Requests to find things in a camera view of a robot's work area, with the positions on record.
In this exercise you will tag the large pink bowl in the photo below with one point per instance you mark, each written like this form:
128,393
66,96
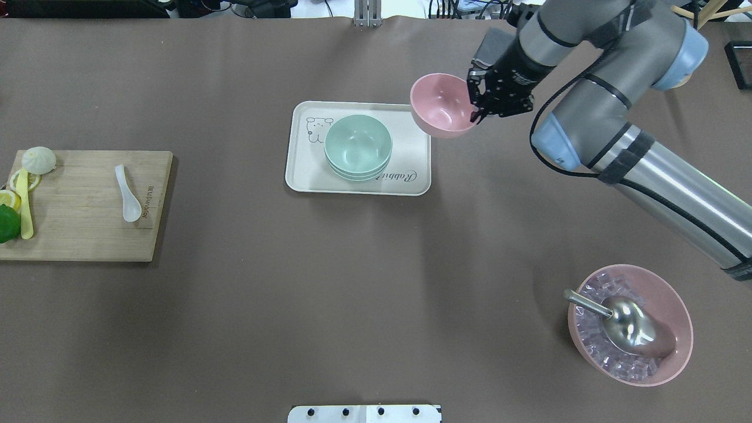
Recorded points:
663,303

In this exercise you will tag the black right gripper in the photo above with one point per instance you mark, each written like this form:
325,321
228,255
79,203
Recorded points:
519,69

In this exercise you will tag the cream rabbit tray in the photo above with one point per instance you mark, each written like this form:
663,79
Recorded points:
407,174

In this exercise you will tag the lemon ring slice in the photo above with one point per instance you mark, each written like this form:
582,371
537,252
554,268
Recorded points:
33,181

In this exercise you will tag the small pink bowl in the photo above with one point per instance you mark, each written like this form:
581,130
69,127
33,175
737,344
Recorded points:
440,105

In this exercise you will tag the metal ice scoop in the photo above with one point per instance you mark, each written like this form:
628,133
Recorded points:
627,326

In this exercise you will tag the bamboo cutting board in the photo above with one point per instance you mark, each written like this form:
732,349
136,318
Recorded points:
77,208

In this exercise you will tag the white ceramic spoon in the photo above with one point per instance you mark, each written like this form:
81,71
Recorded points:
131,208

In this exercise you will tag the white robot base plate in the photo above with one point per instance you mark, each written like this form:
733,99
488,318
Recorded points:
367,413

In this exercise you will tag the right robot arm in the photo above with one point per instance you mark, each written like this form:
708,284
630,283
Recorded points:
586,128

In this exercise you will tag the green lime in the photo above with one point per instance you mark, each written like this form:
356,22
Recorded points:
10,225

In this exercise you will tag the yellow plastic knife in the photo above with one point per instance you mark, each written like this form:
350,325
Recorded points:
22,189

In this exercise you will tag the white steamed bun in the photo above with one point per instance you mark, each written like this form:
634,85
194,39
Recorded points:
39,160

